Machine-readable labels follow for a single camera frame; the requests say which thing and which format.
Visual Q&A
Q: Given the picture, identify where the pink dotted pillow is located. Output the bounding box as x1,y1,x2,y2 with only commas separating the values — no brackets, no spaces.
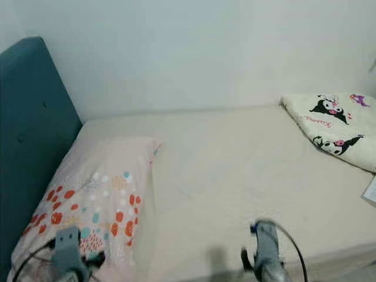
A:
9,136,160,282

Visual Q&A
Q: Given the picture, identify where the white printed book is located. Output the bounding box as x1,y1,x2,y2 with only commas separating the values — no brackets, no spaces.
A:
362,175,376,206

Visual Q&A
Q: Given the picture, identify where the cream cartoon print blanket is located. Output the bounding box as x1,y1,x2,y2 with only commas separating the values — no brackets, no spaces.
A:
281,92,376,174

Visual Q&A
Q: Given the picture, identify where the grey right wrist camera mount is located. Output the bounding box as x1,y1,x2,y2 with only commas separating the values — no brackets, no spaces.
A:
250,220,281,282

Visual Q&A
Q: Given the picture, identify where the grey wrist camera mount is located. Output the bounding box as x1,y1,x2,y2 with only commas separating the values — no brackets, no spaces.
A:
55,227,89,282
250,220,281,282

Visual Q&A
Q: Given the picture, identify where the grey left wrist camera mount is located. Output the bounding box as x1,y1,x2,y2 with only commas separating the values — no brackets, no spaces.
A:
55,227,89,282

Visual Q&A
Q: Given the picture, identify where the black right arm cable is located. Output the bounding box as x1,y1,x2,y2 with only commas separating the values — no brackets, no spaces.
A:
267,219,309,277

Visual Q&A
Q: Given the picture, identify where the teal upholstered bed frame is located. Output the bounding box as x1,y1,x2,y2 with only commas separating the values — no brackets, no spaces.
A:
0,36,84,282

